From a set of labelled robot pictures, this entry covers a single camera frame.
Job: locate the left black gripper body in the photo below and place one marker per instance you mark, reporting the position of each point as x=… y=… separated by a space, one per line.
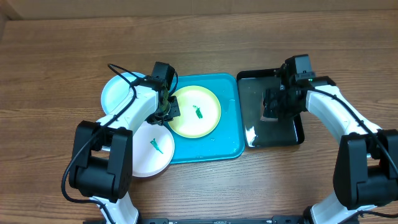
x=166 y=113

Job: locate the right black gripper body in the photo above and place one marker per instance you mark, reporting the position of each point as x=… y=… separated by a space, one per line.
x=275 y=106

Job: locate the yellow-green plate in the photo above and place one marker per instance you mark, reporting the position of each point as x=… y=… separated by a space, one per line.
x=200 y=112

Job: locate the green scrubbing sponge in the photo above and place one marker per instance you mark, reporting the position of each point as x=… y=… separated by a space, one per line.
x=265 y=113

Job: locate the light blue plate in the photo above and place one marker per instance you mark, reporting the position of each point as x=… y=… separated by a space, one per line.
x=116 y=95

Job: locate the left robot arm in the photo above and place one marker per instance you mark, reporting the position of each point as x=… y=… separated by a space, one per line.
x=100 y=170

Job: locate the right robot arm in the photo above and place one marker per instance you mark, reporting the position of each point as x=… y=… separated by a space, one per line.
x=365 y=175

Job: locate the black rectangular water tray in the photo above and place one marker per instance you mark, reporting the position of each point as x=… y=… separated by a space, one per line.
x=258 y=131

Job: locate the teal plastic tray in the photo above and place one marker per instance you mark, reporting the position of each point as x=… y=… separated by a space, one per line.
x=227 y=140

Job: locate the pink white plate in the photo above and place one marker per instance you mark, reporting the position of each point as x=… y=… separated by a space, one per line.
x=153 y=150

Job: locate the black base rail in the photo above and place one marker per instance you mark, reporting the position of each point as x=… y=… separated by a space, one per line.
x=274 y=220

